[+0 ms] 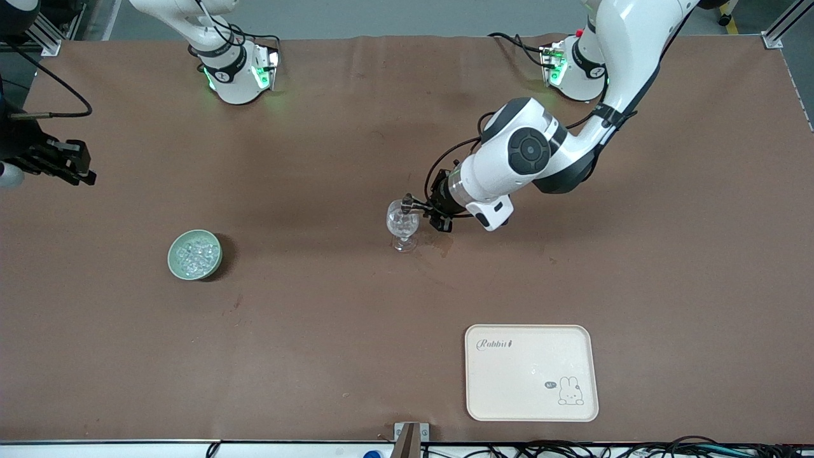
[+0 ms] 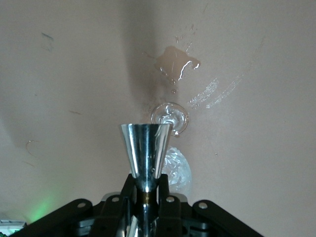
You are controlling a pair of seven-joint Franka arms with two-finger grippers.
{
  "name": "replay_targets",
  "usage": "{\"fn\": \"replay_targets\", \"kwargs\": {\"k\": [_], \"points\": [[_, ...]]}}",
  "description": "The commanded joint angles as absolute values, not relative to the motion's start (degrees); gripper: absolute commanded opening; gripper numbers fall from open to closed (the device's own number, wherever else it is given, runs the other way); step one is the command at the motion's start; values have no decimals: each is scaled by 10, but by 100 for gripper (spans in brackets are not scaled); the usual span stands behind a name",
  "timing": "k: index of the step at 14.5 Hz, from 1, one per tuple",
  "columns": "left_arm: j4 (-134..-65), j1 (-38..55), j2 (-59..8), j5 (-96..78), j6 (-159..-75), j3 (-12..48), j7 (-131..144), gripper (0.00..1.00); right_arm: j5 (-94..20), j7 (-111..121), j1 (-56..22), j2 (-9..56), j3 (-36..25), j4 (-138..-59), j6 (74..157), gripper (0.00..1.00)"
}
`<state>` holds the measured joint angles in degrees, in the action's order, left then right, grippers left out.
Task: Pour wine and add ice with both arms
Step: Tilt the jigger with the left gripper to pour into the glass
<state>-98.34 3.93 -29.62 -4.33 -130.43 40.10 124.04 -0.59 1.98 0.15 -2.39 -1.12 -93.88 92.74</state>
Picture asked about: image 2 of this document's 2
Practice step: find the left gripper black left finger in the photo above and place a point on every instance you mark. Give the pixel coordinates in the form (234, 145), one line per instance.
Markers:
(113, 217)

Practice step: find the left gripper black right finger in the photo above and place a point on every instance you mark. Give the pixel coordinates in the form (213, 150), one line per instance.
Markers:
(177, 219)

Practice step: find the steel double jigger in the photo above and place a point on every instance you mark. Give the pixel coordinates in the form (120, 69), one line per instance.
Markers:
(145, 153)

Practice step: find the clear stemmed wine glass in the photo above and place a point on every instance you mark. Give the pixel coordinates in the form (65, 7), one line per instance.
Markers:
(177, 170)

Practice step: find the brown liquid puddle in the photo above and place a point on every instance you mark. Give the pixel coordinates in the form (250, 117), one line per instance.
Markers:
(172, 60)

